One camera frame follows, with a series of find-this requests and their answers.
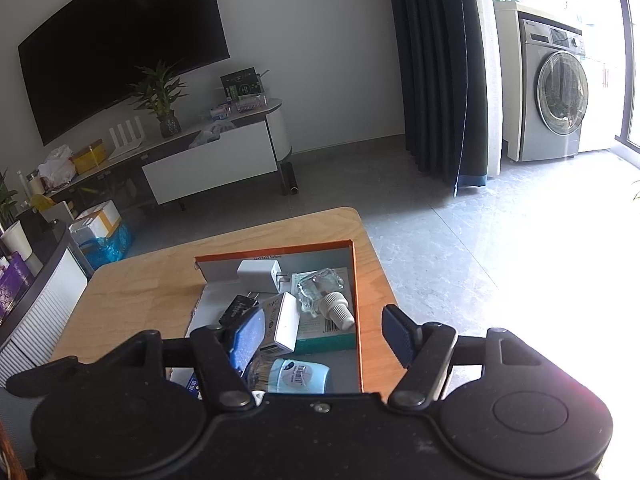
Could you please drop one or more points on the bamboo plant in dark vase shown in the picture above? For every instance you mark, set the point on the bamboo plant in dark vase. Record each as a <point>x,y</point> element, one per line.
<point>167,125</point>

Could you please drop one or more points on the clear plastic organiser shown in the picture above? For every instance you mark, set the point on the clear plastic organiser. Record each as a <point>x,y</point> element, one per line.
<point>245,106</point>

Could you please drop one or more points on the black charger plug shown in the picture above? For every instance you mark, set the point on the black charger plug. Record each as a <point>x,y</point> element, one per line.
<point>240,310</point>

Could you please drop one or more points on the clear liquid refill bottle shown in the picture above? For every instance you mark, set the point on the clear liquid refill bottle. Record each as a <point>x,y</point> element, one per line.
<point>325,295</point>

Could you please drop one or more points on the light blue roll-on bottle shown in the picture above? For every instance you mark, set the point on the light blue roll-on bottle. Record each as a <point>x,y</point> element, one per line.
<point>300,375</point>

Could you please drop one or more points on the blue plastic bag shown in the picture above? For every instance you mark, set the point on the blue plastic bag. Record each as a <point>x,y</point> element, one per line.
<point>107,250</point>

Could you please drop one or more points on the white and yellow carton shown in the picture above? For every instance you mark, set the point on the white and yellow carton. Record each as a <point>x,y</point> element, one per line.
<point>97,220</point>

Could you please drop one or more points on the dark blue curtain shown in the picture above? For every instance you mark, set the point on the dark blue curtain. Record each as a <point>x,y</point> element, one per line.
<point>435,70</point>

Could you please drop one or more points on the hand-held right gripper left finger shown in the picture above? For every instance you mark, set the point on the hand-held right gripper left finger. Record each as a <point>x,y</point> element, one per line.
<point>245,340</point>

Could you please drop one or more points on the white labelled product box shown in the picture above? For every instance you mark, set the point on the white labelled product box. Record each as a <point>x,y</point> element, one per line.
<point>287,320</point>

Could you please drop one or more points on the black flat television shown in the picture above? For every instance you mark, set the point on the black flat television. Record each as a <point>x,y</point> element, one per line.
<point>120,45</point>

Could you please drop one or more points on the purple storage box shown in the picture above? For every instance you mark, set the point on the purple storage box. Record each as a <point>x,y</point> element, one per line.
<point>15,285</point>

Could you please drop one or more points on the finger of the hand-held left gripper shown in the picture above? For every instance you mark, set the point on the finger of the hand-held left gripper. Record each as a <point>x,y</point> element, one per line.
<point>45,377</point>

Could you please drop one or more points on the round counter with ribbed front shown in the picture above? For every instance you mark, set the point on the round counter with ribbed front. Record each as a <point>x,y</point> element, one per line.
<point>45,300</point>

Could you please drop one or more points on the yellow box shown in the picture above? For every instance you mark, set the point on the yellow box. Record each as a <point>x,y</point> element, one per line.
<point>90,157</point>

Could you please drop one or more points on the teal bandage box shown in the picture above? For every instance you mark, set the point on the teal bandage box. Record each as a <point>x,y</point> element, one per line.
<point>320,344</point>

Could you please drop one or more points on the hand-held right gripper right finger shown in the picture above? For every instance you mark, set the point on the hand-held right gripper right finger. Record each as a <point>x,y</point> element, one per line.
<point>397,332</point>

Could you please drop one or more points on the black box with green print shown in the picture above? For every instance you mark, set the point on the black box with green print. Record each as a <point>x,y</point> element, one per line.
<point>241,85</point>

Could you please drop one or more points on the blue dental floss box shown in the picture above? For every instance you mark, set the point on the blue dental floss box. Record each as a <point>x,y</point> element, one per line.
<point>192,385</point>

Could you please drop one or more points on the white router with antennas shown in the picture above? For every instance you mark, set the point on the white router with antennas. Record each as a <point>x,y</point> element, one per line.
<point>127,140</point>

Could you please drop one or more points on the white and dark TV cabinet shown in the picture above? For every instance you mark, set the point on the white and dark TV cabinet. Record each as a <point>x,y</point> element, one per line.
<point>210,170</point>

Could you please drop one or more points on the white plastic bag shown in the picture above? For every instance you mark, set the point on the white plastic bag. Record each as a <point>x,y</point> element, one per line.
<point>55,165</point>

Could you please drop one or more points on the silver washing machine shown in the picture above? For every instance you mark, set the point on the silver washing machine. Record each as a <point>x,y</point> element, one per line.
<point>550,95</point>

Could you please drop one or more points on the crumpled clear plastic bag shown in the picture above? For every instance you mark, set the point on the crumpled clear plastic bag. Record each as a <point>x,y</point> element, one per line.
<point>212,134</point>

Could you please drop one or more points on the black rolled mat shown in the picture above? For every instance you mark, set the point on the black rolled mat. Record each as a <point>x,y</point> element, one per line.
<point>290,177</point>

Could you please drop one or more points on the orange cardboard box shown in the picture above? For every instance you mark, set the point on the orange cardboard box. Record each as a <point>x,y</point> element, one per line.
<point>357,310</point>

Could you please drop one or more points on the white charger cube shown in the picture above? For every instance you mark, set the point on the white charger cube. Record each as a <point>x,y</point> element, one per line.
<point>257,275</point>

